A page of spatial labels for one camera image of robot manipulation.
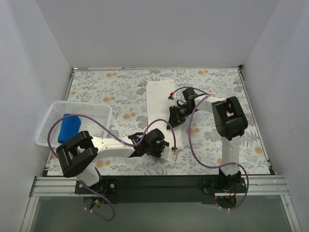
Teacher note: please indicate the aluminium frame rail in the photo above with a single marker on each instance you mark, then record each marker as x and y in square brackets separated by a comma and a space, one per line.
[161, 204]

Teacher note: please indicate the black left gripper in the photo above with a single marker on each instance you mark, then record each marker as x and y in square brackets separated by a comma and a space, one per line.
[158, 148]

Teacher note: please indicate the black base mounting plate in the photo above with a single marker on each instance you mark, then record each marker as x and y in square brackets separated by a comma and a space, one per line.
[163, 188]

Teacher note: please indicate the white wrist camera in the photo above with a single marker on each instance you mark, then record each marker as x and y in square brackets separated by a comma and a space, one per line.
[171, 96]
[172, 154]

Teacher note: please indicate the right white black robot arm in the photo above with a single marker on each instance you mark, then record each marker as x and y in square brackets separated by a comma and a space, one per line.
[230, 122]

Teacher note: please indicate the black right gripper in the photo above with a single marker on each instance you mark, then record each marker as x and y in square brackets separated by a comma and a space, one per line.
[175, 116]

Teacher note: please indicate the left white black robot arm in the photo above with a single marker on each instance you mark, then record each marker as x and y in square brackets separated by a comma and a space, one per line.
[78, 153]

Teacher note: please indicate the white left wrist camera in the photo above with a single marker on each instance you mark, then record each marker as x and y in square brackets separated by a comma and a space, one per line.
[172, 154]

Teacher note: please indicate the blue microfiber towel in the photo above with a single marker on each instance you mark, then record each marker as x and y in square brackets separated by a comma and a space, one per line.
[69, 128]

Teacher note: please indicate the floral patterned table mat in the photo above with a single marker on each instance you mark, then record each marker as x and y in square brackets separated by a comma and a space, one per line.
[138, 97]

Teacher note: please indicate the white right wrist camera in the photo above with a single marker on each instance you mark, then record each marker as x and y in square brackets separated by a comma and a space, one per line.
[171, 96]

